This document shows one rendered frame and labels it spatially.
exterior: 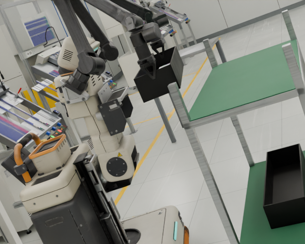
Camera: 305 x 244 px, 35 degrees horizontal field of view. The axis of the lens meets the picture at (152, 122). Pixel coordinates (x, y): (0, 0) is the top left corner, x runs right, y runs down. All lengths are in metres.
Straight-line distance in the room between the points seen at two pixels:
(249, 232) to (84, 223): 0.78
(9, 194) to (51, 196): 1.82
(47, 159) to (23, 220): 1.80
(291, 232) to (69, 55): 1.24
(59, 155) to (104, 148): 0.24
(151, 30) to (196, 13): 9.46
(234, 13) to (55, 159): 9.21
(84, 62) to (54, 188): 0.62
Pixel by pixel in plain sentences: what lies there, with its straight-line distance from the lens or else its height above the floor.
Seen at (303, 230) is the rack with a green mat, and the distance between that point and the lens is 2.08.
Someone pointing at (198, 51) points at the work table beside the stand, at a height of 0.79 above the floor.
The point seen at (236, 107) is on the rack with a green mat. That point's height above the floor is 0.95.
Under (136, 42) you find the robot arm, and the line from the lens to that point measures 2.03.
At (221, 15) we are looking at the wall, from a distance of 11.38.
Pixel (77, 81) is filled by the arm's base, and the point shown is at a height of 1.20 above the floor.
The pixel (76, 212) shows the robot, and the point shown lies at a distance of 2.37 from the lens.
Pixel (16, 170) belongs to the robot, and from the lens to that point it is 2.47.
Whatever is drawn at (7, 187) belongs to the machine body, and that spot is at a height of 0.46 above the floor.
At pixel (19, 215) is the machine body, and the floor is 0.20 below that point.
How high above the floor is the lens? 1.42
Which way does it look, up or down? 14 degrees down
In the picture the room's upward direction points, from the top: 23 degrees counter-clockwise
